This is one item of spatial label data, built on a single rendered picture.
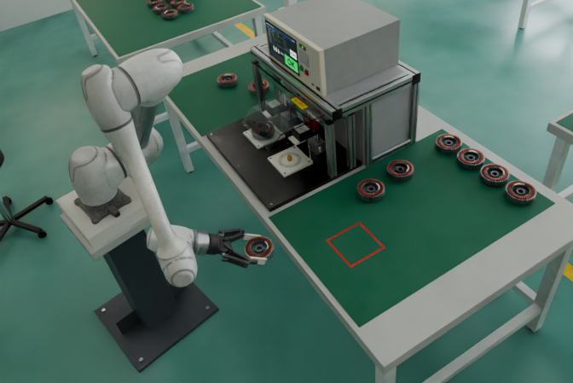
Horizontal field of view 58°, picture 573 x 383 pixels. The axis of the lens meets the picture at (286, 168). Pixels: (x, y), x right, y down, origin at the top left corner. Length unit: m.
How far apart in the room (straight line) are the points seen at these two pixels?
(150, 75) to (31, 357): 1.82
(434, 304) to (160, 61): 1.18
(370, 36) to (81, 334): 2.05
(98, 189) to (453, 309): 1.38
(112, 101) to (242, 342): 1.48
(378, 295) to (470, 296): 0.30
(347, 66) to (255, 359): 1.43
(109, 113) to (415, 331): 1.17
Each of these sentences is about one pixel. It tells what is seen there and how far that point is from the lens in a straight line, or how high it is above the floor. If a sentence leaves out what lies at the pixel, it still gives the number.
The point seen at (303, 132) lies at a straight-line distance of 2.21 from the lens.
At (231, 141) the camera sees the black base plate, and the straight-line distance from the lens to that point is 2.48.
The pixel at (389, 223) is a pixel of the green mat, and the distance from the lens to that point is 2.04.
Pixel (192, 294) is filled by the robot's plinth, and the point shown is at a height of 0.02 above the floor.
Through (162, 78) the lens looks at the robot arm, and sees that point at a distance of 1.64.
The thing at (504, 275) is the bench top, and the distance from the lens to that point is 1.95.
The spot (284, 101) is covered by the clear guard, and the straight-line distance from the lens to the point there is 2.15.
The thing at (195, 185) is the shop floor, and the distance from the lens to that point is 3.47.
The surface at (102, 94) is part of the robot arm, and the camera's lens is 1.59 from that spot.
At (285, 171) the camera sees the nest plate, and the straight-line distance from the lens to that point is 2.24.
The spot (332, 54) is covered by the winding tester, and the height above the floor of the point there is 1.29.
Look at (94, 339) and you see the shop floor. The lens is 2.92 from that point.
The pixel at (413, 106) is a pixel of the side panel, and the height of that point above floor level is 0.96.
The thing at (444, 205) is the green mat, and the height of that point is 0.75.
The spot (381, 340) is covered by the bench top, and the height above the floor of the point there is 0.75.
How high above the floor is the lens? 2.26
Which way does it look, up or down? 41 degrees down
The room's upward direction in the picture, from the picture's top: 8 degrees counter-clockwise
